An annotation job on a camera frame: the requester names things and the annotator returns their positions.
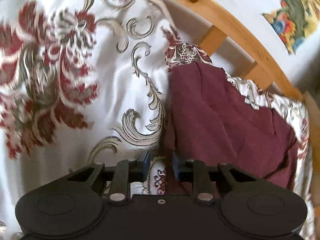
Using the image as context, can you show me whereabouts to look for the maroon knit sweater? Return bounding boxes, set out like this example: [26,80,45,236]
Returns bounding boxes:
[164,62,298,189]

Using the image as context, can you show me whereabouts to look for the floral satin bedspread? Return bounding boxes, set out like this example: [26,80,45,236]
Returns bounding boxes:
[1,0,319,239]

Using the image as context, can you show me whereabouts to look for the wooden bed frame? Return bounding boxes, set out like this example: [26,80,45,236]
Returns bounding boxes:
[172,0,319,210]

